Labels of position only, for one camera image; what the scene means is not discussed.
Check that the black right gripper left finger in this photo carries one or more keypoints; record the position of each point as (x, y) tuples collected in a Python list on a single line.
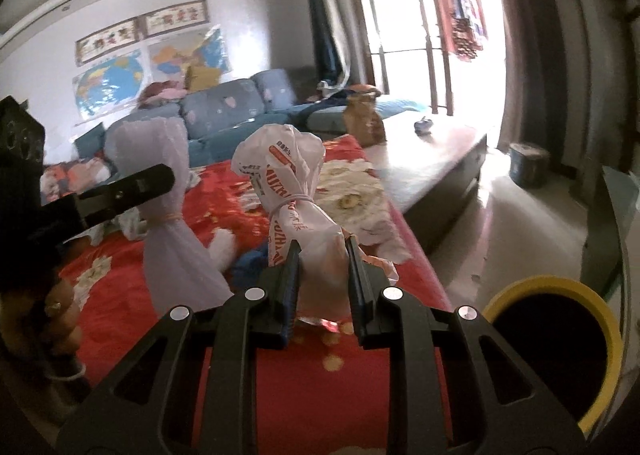
[(188, 385)]

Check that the framed calligraphy right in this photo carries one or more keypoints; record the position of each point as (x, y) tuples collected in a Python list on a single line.
[(175, 17)]

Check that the dark blue curtain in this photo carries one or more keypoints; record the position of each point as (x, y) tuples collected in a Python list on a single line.
[(331, 50)]

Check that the white red printed plastic bag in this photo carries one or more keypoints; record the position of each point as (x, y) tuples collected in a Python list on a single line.
[(318, 204)]

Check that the blue floral sofa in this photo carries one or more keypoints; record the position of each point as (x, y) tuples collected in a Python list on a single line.
[(219, 118)]

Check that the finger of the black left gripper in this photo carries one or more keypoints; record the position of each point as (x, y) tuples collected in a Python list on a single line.
[(106, 202)]

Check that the dark tv cabinet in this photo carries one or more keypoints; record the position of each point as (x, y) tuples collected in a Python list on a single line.
[(609, 219)]

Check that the brown paper bag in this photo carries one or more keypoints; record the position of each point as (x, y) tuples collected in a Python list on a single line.
[(362, 121)]

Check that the yellow rimmed trash bin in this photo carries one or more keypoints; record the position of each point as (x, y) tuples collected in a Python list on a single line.
[(568, 335)]

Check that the yellow cushion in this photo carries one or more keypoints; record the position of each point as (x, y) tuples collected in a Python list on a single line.
[(199, 78)]

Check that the pink clothes pile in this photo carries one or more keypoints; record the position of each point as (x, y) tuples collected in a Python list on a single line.
[(159, 93)]

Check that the red floral tablecloth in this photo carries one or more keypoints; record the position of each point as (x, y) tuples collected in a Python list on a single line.
[(319, 394)]

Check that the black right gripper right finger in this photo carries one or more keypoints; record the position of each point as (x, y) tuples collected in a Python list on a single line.
[(456, 386)]

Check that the world map poster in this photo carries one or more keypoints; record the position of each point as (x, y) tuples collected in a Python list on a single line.
[(113, 83)]

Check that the blue crumpled wrapper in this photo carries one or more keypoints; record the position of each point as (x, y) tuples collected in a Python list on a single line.
[(246, 271)]

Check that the person's left hand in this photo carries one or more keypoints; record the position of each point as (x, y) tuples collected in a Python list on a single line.
[(44, 329)]

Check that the china map poster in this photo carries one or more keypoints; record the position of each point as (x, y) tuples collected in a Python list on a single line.
[(171, 57)]

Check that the hanging red laundry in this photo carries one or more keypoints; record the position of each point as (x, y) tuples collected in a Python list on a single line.
[(463, 27)]

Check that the white translucent bag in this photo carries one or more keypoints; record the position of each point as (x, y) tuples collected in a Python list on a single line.
[(177, 268)]

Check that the small blue object on table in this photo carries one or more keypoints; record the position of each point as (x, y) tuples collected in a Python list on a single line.
[(423, 127)]

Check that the dark coffee table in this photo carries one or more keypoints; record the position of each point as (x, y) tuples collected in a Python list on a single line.
[(429, 179)]

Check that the framed calligraphy left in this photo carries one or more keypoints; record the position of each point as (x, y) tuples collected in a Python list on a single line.
[(111, 38)]

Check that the small blue stool bin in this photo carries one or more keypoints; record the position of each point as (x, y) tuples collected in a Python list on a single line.
[(529, 165)]

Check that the framed calligraphy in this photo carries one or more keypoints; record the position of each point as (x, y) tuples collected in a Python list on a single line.
[(175, 17), (111, 38)]

